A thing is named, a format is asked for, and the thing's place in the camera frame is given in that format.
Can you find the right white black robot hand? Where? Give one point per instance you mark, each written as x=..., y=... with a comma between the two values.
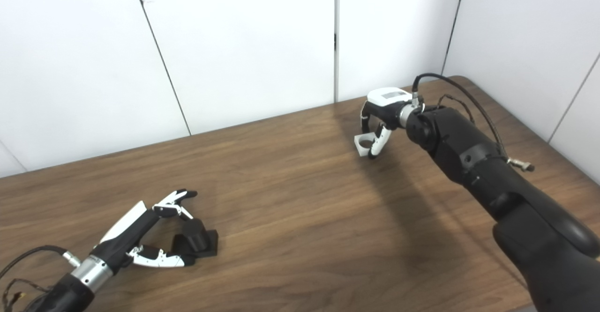
x=389, y=99

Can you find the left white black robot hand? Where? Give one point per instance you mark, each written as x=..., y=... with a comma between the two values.
x=126, y=237

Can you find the white square piece with hole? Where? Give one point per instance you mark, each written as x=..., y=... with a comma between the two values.
x=361, y=150

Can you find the black peg with square base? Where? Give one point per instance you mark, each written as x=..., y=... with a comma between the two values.
x=197, y=237

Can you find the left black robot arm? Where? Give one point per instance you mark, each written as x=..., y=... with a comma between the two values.
x=65, y=293

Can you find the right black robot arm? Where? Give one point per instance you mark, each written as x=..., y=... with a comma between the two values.
x=515, y=209

